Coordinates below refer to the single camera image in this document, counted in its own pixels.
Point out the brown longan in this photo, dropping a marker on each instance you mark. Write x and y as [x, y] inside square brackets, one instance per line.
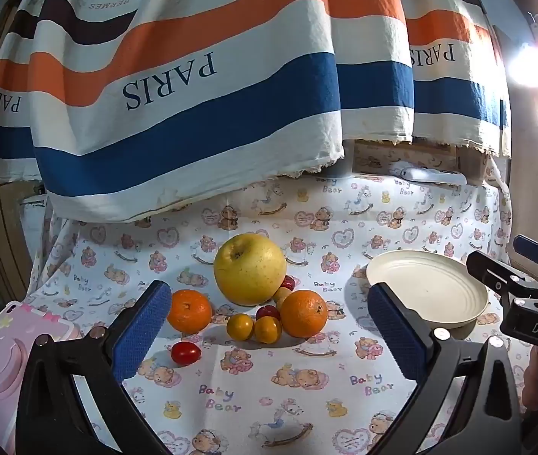
[281, 296]

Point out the white remote control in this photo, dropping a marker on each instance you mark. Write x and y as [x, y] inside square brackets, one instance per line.
[432, 176]

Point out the striped hanging cloth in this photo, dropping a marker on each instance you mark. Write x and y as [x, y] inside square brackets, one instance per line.
[202, 128]

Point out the orange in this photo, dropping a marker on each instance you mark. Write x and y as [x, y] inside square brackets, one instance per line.
[304, 313]
[189, 311]

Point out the bright lamp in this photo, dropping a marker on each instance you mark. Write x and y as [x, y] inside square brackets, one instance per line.
[530, 64]

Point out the red cherry tomato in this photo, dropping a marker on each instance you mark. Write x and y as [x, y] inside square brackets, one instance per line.
[185, 353]

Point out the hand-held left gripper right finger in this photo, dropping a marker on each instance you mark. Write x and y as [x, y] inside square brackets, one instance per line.
[394, 331]

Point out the bear printed tablecloth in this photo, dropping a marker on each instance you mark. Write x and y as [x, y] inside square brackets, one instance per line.
[297, 388]

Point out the kumquat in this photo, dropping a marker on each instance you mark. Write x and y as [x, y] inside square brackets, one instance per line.
[240, 326]

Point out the wooden side panel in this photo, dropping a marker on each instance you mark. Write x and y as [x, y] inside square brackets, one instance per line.
[534, 175]

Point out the yellow apple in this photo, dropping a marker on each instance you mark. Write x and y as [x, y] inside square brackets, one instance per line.
[249, 269]

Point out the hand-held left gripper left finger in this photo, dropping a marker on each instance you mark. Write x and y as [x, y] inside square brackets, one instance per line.
[138, 327]

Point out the small dark red fruit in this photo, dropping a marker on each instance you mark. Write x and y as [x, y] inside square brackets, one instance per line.
[267, 313]
[288, 282]

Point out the yellow cherry tomato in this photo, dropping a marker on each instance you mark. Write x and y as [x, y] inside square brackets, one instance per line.
[268, 330]

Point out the cream plate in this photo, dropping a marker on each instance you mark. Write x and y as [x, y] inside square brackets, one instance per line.
[430, 284]

